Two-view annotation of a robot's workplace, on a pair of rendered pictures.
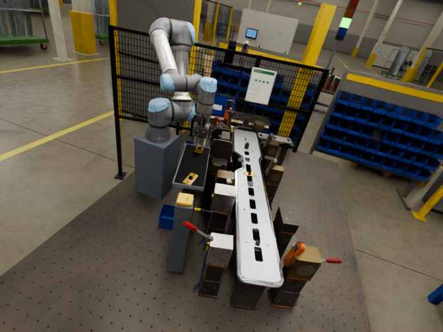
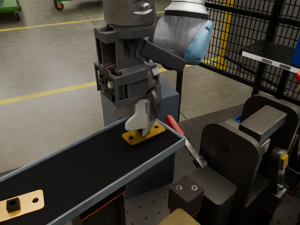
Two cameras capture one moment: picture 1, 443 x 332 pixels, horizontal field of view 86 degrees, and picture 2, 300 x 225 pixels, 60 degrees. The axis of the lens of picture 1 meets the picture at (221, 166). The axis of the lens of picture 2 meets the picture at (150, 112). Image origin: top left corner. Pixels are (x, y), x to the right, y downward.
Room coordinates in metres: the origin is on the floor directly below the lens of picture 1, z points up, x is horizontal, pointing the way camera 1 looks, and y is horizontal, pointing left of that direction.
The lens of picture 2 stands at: (0.86, -0.19, 1.50)
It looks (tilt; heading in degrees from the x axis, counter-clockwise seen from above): 35 degrees down; 53
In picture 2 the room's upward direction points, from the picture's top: straight up
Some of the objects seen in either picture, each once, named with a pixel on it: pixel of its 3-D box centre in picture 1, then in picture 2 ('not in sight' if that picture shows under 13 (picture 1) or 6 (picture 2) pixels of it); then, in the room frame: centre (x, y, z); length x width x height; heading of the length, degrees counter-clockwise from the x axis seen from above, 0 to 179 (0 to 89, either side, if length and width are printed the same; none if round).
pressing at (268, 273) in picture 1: (250, 176); not in sight; (1.21, -0.19, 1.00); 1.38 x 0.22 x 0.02; 5
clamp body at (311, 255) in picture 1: (295, 278); not in sight; (0.66, -0.43, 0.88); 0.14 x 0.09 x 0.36; 95
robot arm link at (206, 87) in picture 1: (207, 91); not in sight; (1.08, 0.13, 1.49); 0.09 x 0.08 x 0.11; 33
